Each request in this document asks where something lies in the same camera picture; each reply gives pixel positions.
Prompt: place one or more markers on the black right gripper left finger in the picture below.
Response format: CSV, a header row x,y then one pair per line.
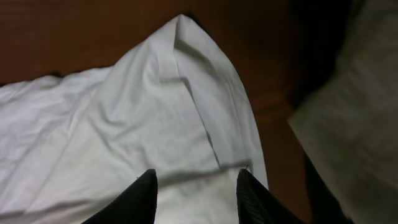
x,y
136,205

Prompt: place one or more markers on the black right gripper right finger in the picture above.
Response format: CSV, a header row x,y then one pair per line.
x,y
256,205

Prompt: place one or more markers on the white t-shirt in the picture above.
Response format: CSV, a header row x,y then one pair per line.
x,y
174,103

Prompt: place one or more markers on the grey khaki garment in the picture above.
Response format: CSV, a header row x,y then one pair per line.
x,y
348,128

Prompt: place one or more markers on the black garment with logo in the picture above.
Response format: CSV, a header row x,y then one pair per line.
x,y
323,29

